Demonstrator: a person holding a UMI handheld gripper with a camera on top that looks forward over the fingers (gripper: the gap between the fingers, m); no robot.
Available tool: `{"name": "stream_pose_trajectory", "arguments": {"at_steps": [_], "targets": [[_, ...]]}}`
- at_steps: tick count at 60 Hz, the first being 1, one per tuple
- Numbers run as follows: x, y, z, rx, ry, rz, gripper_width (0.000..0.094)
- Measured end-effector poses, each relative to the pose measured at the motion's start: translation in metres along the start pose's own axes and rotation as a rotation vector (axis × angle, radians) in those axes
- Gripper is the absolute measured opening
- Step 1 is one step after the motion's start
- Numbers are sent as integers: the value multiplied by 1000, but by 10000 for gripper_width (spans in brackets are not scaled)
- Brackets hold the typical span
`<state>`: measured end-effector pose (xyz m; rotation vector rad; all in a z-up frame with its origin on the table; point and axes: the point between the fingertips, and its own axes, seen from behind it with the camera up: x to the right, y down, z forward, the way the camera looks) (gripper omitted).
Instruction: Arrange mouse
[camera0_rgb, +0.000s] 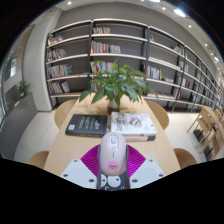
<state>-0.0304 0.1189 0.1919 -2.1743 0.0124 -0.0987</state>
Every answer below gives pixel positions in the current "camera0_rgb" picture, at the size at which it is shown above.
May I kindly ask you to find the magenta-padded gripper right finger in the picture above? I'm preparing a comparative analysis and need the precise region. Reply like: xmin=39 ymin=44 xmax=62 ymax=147
xmin=125 ymin=144 xmax=167 ymax=190

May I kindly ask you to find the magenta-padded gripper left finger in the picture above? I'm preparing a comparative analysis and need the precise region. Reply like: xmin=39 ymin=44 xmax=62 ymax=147
xmin=60 ymin=144 xmax=102 ymax=190

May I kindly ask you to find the pink computer mouse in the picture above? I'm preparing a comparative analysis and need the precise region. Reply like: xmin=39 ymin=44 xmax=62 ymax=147
xmin=98 ymin=131 xmax=128 ymax=177

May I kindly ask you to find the white book with red spine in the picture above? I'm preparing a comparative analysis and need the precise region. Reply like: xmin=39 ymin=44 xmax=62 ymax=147
xmin=119 ymin=133 xmax=157 ymax=142

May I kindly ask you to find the round-backed wooden chair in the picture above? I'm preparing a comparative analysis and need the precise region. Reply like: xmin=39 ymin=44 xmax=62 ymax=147
xmin=27 ymin=150 xmax=50 ymax=170
xmin=145 ymin=100 xmax=170 ymax=131
xmin=173 ymin=147 xmax=198 ymax=170
xmin=53 ymin=98 xmax=78 ymax=130

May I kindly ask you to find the black hardcover book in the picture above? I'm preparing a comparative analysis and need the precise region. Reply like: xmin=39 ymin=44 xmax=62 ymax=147
xmin=64 ymin=113 xmax=108 ymax=139

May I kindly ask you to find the white illustrated book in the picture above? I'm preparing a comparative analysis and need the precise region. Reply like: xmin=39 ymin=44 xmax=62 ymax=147
xmin=110 ymin=111 xmax=158 ymax=138

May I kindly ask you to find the group of slatted wooden chairs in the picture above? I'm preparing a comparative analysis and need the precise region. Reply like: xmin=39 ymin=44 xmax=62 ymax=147
xmin=185 ymin=105 xmax=224 ymax=163

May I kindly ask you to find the green potted plant, white pot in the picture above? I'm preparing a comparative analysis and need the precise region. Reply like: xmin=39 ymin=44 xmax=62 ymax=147
xmin=78 ymin=59 xmax=158 ymax=111

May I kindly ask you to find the small green plant on ledge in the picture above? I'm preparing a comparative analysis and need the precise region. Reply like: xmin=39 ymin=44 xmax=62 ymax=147
xmin=16 ymin=80 xmax=32 ymax=99

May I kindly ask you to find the grey bookshelf unit with books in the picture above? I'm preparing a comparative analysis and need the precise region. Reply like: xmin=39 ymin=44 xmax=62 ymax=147
xmin=44 ymin=18 xmax=224 ymax=113

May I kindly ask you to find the group of ceiling lights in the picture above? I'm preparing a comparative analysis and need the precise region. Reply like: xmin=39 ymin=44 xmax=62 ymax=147
xmin=66 ymin=0 xmax=221 ymax=64

